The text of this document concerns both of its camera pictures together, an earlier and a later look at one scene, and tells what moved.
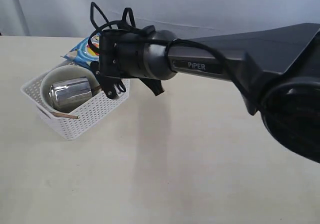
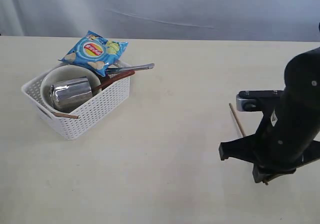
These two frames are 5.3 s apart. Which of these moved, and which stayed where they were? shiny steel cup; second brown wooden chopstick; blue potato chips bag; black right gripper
Moved: black right gripper
Stayed: blue potato chips bag; shiny steel cup; second brown wooden chopstick
